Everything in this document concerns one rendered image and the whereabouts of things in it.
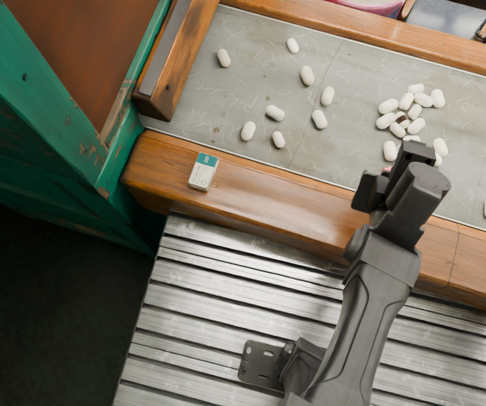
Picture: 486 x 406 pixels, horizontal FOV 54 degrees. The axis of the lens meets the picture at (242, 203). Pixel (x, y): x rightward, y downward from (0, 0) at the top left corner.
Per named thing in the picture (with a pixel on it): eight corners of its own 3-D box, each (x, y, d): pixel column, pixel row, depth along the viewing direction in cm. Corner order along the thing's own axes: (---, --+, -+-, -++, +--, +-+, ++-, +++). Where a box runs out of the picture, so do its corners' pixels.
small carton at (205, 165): (207, 192, 83) (206, 188, 82) (189, 186, 84) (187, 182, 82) (218, 161, 85) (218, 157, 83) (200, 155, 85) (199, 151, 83)
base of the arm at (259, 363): (245, 338, 78) (234, 383, 76) (367, 369, 77) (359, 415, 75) (245, 338, 86) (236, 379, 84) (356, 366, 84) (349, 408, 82)
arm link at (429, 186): (397, 149, 62) (384, 190, 52) (460, 180, 60) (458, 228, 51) (357, 216, 68) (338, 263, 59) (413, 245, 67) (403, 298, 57)
